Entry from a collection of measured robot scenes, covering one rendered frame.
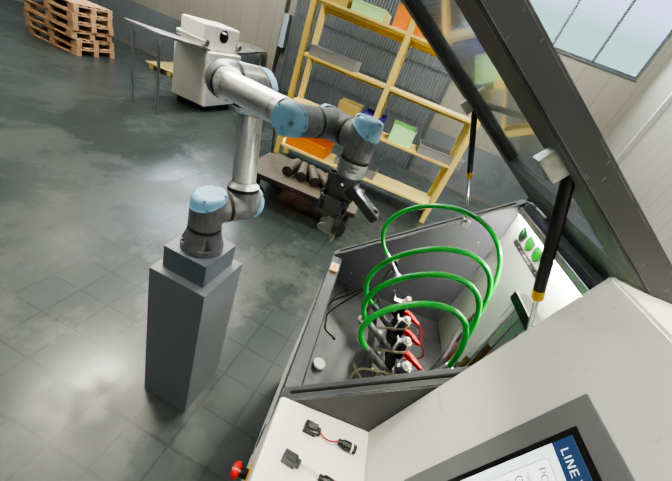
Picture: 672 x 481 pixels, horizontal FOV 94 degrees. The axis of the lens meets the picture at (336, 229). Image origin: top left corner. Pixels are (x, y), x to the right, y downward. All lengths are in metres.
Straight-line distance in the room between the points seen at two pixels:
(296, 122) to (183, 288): 0.78
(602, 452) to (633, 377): 0.09
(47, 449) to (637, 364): 1.88
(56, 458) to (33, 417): 0.22
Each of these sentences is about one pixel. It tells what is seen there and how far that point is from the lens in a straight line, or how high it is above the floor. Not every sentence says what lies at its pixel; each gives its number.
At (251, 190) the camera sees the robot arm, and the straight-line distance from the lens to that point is 1.18.
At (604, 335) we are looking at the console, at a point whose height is 1.50.
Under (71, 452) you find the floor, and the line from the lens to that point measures 1.88.
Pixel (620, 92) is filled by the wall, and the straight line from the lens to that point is 6.89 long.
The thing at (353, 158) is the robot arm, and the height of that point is 1.47.
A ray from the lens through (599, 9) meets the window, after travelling 6.73.
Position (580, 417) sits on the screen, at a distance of 0.52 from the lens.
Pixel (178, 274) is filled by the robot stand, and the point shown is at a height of 0.80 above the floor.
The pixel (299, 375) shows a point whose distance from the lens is 0.91.
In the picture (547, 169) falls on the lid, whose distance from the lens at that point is 0.50.
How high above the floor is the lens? 1.70
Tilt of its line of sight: 30 degrees down
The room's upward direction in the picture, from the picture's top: 22 degrees clockwise
